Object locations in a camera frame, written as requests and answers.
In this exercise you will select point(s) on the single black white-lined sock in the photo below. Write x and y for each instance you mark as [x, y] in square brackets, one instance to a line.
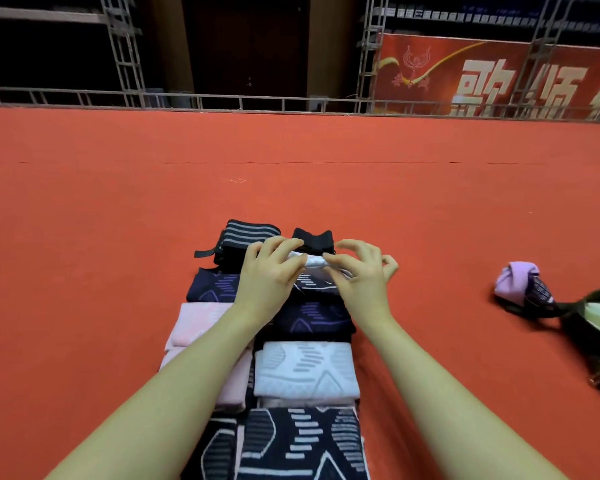
[215, 455]

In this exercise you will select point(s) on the person's left hand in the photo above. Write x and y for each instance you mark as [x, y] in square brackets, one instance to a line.
[265, 280]

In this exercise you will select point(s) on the grey metal truss tower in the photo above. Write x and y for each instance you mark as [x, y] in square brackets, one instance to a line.
[372, 50]
[125, 50]
[535, 55]

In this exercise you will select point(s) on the red banner with white print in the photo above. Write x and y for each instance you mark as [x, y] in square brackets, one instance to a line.
[430, 75]

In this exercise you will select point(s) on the person's right hand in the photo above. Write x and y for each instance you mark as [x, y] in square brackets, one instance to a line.
[370, 290]

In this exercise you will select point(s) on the person's right forearm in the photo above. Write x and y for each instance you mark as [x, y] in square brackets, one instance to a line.
[460, 420]

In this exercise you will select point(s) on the single navy blue-lined sock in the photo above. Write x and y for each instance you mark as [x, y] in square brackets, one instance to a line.
[212, 287]

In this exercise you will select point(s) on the single navy striped sock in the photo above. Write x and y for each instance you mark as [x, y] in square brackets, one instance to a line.
[315, 317]

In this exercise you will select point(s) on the single purple black sock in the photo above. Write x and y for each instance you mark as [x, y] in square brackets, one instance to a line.
[518, 283]

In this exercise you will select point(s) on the person's left forearm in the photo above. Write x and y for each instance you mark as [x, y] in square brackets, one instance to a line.
[140, 420]

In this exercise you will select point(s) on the single black white-patterned sock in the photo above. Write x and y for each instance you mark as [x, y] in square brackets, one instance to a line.
[300, 445]

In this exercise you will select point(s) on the single black grey-striped sock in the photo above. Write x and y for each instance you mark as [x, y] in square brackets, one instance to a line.
[315, 283]

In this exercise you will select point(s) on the dark brown door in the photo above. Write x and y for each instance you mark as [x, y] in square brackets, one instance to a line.
[245, 45]

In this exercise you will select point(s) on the single pale pink sock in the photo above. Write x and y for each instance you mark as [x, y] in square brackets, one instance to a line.
[235, 385]
[195, 323]

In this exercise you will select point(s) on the grey metal beam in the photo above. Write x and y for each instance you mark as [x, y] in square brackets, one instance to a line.
[40, 15]

